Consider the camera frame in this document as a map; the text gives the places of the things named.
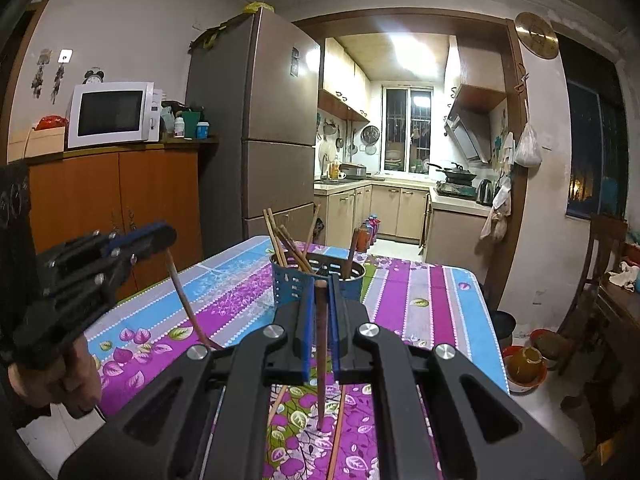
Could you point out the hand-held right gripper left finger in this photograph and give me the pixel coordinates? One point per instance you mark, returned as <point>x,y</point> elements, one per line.
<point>308,340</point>

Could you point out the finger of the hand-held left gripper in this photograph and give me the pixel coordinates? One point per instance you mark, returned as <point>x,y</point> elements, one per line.
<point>145,237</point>
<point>125,270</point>

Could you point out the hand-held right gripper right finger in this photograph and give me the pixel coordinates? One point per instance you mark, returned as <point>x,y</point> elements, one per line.
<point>336,340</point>

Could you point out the blue slotted utensil holder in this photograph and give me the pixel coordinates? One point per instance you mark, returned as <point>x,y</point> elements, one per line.
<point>287,285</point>

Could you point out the dark reddish brown chopstick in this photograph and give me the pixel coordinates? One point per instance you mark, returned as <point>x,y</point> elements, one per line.
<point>321,405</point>

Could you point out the plain brown chopstick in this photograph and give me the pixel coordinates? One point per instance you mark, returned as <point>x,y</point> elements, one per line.
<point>336,447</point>
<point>277,402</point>
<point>192,305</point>

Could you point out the row of wooden chopsticks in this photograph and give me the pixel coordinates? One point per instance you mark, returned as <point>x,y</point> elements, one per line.
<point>274,240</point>

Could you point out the person's left hand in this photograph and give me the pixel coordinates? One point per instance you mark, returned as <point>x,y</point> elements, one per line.
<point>65,380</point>

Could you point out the orange wooden cabinet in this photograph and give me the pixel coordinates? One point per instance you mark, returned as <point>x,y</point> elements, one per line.
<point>125,195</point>

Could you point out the floral purple blue tablecloth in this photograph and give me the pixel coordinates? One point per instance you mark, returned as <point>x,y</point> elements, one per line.
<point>425,300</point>

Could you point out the row of floor bottles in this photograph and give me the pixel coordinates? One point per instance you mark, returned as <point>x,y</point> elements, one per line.
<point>369,235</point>

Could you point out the small white bottle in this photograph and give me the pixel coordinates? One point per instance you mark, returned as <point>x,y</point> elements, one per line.
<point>179,127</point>

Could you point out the blue lidded cup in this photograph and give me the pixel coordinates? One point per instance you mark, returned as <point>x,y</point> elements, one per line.
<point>202,131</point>

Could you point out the green cup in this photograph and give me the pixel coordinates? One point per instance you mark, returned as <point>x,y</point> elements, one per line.
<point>191,122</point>

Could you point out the white microwave oven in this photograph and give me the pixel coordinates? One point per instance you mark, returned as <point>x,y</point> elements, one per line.
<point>112,115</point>

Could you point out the beige kitchen base cabinets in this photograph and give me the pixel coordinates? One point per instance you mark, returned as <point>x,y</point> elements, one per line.
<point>380,210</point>

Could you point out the beige box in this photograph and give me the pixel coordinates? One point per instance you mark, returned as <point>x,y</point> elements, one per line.
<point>37,145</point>

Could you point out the red plastic bag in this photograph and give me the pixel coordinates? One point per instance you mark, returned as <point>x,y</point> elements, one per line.
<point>50,122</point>

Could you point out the grey tall refrigerator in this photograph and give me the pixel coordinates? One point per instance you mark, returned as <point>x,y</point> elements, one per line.
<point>260,125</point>

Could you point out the black twin bell alarm clock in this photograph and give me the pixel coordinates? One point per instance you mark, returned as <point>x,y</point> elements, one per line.
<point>93,77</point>

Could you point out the black waste bin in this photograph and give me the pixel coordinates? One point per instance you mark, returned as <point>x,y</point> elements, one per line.
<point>504,330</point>

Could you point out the orange plastic basin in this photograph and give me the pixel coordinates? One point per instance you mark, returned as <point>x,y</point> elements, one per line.
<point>525,370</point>

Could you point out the black wok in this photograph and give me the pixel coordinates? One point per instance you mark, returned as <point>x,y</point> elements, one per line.
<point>455,174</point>

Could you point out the hanging cloth bags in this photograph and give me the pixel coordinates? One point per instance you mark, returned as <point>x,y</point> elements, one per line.
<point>497,210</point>

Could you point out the steel electric kettle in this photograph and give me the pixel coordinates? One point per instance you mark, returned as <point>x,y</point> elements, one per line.
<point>485,192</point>

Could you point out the barred kitchen window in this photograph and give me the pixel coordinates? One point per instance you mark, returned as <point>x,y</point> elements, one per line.
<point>407,127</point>

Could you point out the steel range hood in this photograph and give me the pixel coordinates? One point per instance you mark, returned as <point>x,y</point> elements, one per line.
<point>467,135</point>

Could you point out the wooden chair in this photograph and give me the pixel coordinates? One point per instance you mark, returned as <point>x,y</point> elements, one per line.
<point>595,280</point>

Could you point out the white hanging plastic bag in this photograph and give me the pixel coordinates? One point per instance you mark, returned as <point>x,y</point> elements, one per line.
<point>528,150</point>

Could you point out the dark wooden side table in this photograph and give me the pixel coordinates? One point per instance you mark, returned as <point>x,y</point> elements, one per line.
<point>615,360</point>

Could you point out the kitchen ceiling light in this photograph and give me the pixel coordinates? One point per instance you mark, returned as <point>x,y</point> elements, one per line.
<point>422,52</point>

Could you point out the dark room window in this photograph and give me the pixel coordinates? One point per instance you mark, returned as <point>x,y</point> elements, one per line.
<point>597,130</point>

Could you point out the hanging wall ornaments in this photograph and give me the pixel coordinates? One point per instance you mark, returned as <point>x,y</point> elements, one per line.
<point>47,77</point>

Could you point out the flower wall sticker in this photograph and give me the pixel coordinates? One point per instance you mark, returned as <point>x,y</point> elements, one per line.
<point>497,147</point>

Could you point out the beige wall cabinets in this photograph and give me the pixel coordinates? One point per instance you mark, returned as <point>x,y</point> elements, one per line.
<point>342,80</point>

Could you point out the wooden wall cabinet above hood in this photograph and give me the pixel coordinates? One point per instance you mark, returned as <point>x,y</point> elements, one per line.
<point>477,75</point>

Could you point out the gold round wall clock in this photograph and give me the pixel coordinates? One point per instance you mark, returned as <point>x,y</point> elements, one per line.
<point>536,35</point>

